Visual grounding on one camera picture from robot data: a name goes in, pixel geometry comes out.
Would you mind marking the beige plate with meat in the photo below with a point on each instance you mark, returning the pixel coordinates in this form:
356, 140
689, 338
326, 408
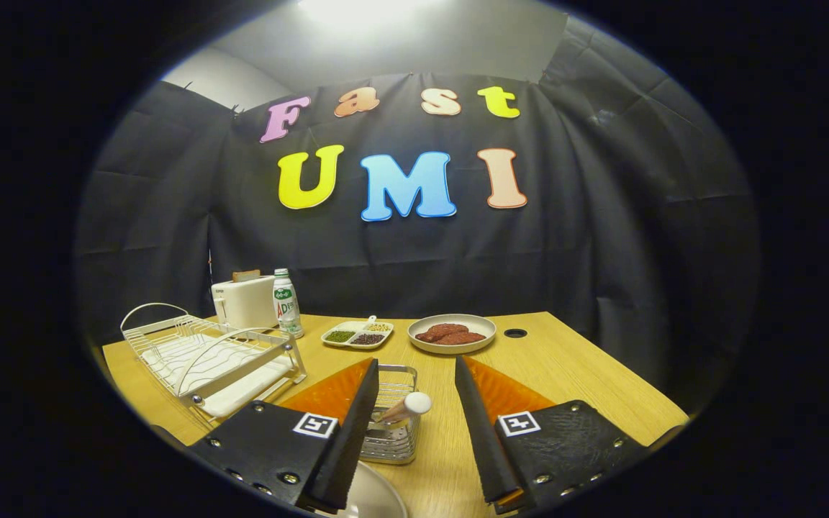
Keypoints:
429, 346

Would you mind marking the black backdrop cloth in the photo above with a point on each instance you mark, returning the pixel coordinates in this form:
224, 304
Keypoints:
587, 252

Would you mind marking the plastic bottle with green label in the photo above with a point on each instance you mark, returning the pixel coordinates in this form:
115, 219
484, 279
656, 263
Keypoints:
286, 306

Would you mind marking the red meat piece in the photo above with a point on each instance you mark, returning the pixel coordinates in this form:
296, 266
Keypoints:
466, 338
442, 331

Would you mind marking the white divided condiment tray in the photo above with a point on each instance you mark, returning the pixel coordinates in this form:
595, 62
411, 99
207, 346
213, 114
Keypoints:
357, 335

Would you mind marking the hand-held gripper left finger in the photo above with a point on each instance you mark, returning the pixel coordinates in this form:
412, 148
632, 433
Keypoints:
353, 432

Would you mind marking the bread slice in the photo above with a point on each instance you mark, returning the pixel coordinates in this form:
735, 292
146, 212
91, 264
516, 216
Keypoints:
246, 275

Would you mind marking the white toaster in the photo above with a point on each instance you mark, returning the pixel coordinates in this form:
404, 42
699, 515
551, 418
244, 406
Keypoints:
245, 302

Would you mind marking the beige round plate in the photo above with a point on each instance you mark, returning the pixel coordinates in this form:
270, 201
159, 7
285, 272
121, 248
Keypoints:
375, 496

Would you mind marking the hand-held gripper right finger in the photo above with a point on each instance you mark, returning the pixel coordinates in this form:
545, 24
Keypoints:
479, 432

